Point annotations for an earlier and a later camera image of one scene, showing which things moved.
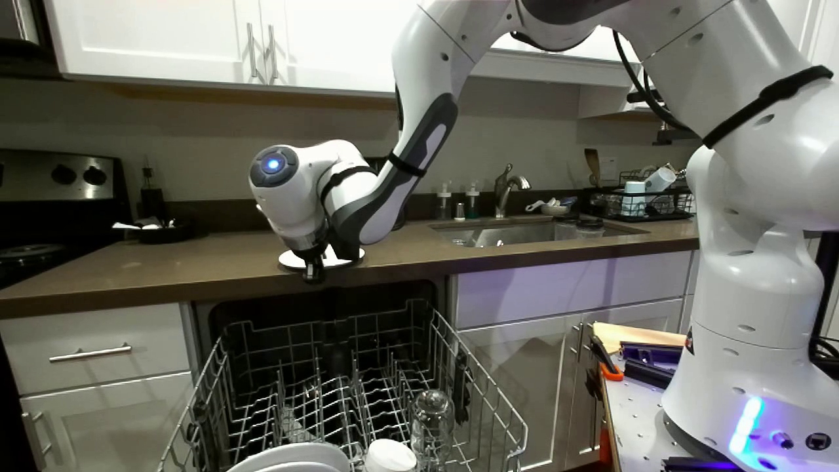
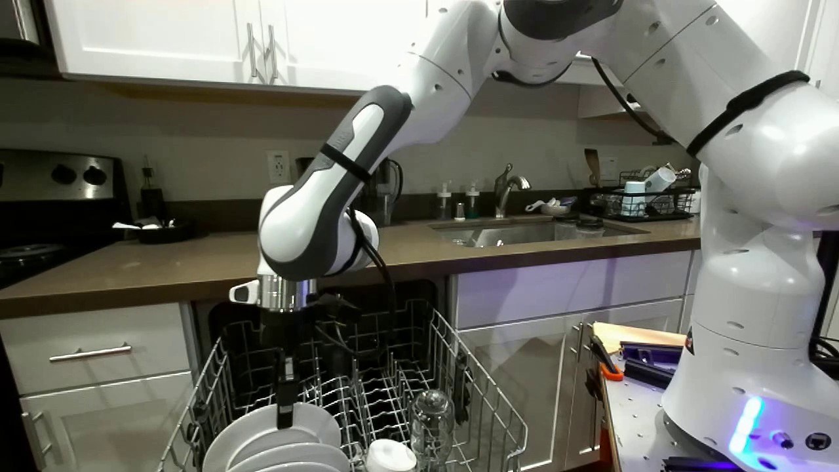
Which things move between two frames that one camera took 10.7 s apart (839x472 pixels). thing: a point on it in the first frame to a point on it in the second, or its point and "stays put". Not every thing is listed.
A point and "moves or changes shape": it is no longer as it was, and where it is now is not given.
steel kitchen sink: [525, 231] stays put
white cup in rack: [389, 455] stays put
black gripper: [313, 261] to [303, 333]
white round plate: [327, 258] moves or changes shape
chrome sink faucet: [504, 182] stays put
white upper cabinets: [266, 42] stays put
